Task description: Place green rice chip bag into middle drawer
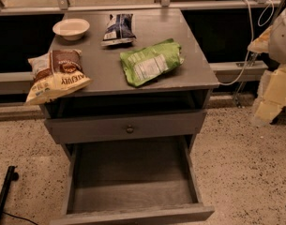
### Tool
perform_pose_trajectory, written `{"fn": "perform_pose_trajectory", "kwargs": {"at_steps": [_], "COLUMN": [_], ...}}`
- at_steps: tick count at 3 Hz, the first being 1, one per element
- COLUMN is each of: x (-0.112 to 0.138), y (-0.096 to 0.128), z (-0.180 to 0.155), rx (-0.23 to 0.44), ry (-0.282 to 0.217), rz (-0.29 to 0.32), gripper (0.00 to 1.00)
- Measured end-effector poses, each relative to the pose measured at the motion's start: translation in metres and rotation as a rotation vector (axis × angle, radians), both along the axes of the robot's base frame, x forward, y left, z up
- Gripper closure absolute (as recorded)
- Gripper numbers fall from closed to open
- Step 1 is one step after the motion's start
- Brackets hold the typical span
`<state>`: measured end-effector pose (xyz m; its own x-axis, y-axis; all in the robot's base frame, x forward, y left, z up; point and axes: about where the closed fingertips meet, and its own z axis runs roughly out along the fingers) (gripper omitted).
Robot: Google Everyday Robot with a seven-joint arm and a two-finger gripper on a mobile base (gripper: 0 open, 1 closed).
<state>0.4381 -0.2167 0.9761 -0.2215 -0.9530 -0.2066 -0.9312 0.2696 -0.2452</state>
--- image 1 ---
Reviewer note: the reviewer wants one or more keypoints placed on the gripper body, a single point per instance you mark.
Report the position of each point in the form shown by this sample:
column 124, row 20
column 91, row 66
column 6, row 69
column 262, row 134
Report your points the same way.
column 281, row 40

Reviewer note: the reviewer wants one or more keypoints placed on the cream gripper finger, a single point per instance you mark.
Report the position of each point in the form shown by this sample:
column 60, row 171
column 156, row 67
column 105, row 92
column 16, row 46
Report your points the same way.
column 261, row 43

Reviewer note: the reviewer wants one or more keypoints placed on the round metal drawer knob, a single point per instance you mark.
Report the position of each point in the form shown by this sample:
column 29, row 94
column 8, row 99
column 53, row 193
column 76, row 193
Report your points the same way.
column 129, row 129

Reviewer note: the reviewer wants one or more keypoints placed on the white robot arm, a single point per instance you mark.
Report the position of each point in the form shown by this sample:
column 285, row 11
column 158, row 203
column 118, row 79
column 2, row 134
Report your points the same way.
column 277, row 41

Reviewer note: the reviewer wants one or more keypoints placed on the black stand leg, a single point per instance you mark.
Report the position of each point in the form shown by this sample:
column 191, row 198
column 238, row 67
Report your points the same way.
column 11, row 175

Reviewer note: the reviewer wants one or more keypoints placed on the green rice chip bag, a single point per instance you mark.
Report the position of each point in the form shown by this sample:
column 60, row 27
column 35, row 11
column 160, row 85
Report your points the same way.
column 146, row 64

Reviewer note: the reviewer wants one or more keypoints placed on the closed grey upper drawer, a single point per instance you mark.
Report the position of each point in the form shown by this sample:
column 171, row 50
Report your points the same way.
column 112, row 128

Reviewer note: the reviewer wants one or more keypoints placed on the brown and cream snack bag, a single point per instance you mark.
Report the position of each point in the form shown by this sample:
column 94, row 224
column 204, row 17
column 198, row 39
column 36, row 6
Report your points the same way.
column 56, row 73

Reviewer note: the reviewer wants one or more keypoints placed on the grey wooden drawer cabinet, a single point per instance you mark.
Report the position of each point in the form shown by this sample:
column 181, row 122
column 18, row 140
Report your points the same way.
column 184, row 90

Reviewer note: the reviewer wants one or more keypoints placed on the open grey lower drawer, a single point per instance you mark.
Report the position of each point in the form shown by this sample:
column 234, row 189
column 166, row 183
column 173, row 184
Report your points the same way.
column 132, row 182

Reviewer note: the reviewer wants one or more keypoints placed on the blue and white chip bag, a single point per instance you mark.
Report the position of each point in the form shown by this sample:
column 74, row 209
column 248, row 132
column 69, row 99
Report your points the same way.
column 118, row 30

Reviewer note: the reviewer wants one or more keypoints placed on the white ceramic bowl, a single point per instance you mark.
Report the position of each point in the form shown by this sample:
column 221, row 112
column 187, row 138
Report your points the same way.
column 71, row 29

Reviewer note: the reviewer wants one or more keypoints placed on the metal railing frame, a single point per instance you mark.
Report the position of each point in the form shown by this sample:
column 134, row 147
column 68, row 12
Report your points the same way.
column 123, row 0

